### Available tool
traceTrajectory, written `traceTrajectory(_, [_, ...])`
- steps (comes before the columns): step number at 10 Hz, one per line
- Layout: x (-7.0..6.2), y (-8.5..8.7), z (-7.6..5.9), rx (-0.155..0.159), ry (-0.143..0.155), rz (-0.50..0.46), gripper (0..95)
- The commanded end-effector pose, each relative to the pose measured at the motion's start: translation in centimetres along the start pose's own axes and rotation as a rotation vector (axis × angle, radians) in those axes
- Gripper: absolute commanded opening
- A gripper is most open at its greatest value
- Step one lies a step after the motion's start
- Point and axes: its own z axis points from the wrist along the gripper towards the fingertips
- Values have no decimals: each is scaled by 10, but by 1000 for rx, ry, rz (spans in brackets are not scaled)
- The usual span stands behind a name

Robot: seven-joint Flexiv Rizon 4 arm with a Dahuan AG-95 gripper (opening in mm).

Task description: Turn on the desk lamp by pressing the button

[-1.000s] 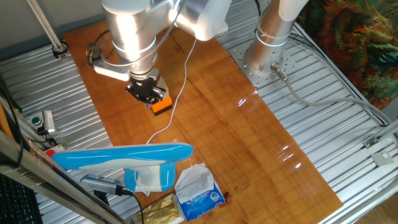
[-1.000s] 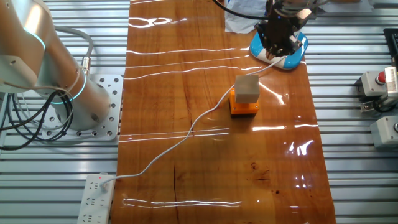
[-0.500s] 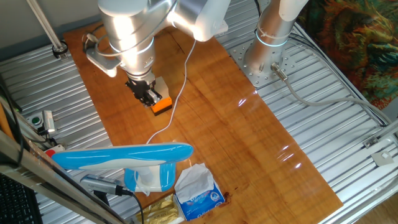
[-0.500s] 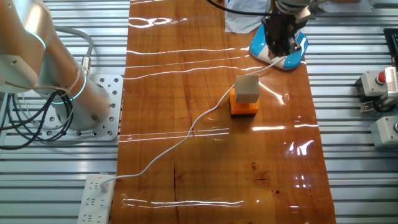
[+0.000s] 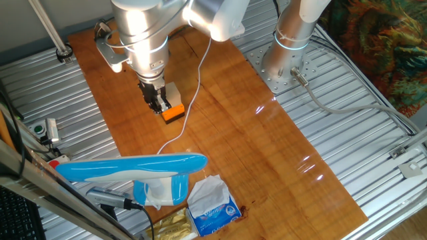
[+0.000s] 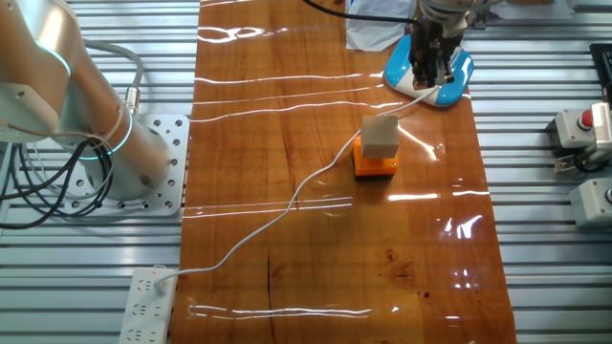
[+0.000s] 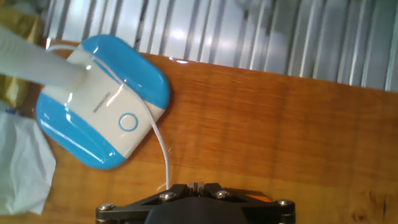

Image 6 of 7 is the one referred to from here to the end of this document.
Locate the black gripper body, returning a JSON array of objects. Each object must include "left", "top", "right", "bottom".
[{"left": 409, "top": 18, "right": 461, "bottom": 64}]

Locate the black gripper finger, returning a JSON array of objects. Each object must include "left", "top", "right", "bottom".
[
  {"left": 410, "top": 59, "right": 434, "bottom": 92},
  {"left": 432, "top": 56, "right": 455, "bottom": 88}
]

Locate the blue and white desk lamp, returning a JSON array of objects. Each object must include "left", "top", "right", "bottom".
[{"left": 384, "top": 32, "right": 475, "bottom": 108}]

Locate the grey red button box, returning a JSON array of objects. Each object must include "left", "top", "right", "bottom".
[{"left": 553, "top": 107, "right": 599, "bottom": 150}]

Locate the grey green button box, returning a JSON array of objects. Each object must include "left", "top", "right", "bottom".
[{"left": 568, "top": 178, "right": 612, "bottom": 228}]

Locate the blue tissue pack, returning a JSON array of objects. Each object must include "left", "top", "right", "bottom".
[{"left": 344, "top": 0, "right": 415, "bottom": 53}]

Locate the beige wooden cube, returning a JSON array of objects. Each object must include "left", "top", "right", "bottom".
[{"left": 360, "top": 114, "right": 401, "bottom": 160}]

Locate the orange plastic block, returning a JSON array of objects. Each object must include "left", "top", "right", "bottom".
[{"left": 352, "top": 135, "right": 401, "bottom": 181}]

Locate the white power strip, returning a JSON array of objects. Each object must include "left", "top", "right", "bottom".
[{"left": 118, "top": 266, "right": 178, "bottom": 344}]

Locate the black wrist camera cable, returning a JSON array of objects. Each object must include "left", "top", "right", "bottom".
[{"left": 301, "top": 0, "right": 423, "bottom": 26}]

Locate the white lamp power cable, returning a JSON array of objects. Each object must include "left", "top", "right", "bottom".
[{"left": 153, "top": 85, "right": 441, "bottom": 289}]

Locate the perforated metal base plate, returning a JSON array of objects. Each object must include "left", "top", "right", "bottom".
[{"left": 61, "top": 113, "right": 191, "bottom": 219}]

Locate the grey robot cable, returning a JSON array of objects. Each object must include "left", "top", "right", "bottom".
[{"left": 80, "top": 38, "right": 145, "bottom": 117}]

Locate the black cable bundle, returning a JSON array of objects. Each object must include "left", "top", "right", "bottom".
[{"left": 0, "top": 136, "right": 117, "bottom": 231}]

